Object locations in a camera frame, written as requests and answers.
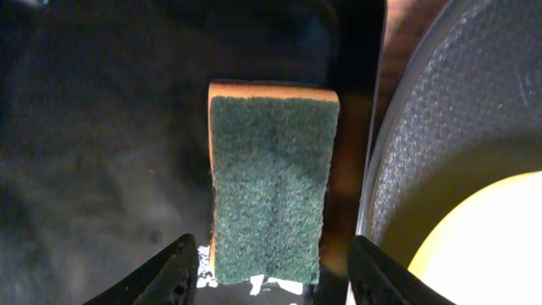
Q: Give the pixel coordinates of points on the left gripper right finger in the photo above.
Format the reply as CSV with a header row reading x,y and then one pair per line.
x,y
377,279

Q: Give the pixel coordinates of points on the black rectangular tray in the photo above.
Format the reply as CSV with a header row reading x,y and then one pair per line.
x,y
104,157

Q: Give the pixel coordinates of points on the yellow green scrub sponge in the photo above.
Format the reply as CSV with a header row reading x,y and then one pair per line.
x,y
270,149

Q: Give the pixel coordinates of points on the black round tray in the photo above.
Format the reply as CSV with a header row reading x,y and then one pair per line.
x,y
465,115

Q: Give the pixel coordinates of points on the yellow plate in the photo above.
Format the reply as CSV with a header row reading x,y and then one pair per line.
x,y
487,250

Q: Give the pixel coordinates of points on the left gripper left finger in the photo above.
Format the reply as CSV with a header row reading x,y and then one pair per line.
x,y
168,278

